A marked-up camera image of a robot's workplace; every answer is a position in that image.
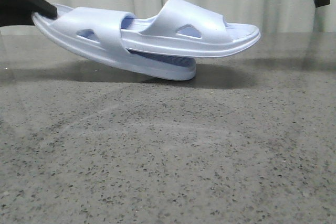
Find light blue slipper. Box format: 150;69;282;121
121;0;260;58
32;5;196;81

